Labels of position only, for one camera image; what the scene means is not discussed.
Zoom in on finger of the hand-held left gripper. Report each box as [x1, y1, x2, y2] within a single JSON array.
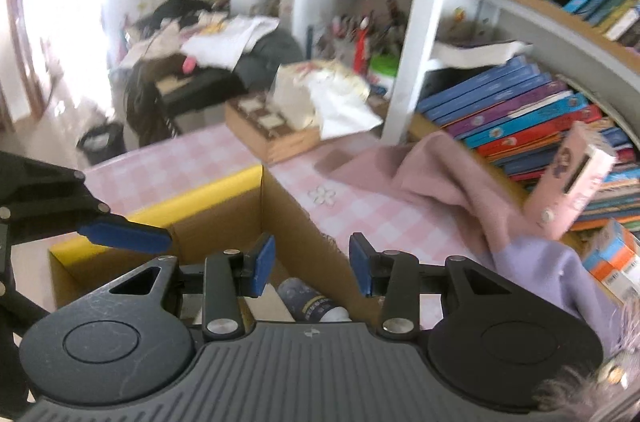
[[0, 222, 51, 413], [0, 151, 172, 254]]

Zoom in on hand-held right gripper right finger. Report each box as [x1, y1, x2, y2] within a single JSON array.
[[349, 232, 521, 337]]

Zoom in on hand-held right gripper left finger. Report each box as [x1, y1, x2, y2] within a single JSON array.
[[107, 233, 277, 337]]

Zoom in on bottle with dark blue label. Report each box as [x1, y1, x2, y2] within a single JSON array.
[[276, 277, 351, 323]]

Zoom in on cardboard box with yellow edges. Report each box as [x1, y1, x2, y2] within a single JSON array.
[[48, 165, 381, 333]]

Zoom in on black waste bin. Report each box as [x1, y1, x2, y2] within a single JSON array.
[[77, 122, 126, 164]]

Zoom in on pink checkered tablecloth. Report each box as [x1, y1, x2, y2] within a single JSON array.
[[82, 122, 551, 333]]

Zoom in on pink and purple cloth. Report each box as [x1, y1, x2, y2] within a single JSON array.
[[325, 129, 626, 353]]

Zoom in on wooden tray box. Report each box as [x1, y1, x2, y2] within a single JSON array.
[[225, 95, 386, 165]]

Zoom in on black flat case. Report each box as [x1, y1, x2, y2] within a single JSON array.
[[157, 67, 246, 113]]

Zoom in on cream cloth bag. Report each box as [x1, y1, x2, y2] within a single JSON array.
[[272, 60, 383, 140]]

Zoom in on white jar with green lid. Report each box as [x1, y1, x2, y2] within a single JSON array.
[[367, 55, 401, 99]]

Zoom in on dark grey cloth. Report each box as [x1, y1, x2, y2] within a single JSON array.
[[235, 32, 304, 90]]

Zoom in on stack of colourful books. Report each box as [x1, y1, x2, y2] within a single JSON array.
[[415, 55, 640, 233]]

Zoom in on red tube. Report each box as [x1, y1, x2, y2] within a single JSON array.
[[352, 27, 371, 73]]

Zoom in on white cloth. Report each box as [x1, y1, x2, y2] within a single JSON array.
[[180, 16, 281, 70]]

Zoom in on pink rectangular box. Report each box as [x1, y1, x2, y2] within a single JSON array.
[[522, 121, 617, 240]]

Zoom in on open white book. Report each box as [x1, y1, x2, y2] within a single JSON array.
[[432, 40, 533, 69]]

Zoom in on white bookshelf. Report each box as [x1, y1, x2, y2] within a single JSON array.
[[382, 0, 640, 143]]

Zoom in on orange and blue carton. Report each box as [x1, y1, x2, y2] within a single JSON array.
[[581, 218, 640, 278]]

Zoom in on person's fuzzy grey clothing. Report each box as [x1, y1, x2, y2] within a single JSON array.
[[537, 342, 640, 422]]

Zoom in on wooden door frame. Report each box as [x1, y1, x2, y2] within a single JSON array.
[[4, 0, 48, 123]]

